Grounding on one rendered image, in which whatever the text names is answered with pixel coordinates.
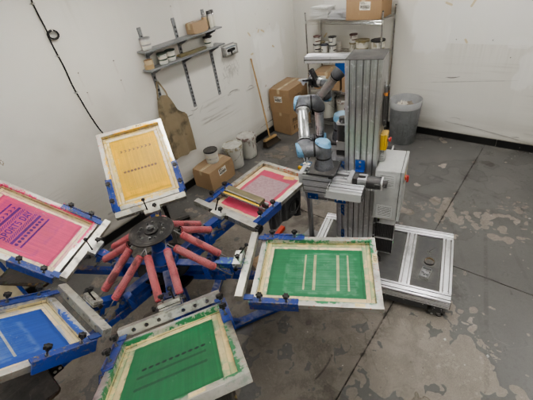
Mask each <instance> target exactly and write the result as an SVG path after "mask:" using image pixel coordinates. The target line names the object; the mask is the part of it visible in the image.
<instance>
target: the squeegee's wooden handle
mask: <svg viewBox="0 0 533 400"><path fill-rule="evenodd" d="M226 190H230V191H232V192H234V193H237V194H240V195H242V196H244V197H247V198H250V199H252V200H255V201H257V202H256V204H258V205H259V206H261V205H262V204H263V203H264V202H265V198H261V197H259V196H257V195H254V194H251V193H249V192H246V191H244V190H241V189H238V188H236V187H232V186H230V185H229V186H227V187H226V188H225V189H224V191H225V192H226Z"/></svg>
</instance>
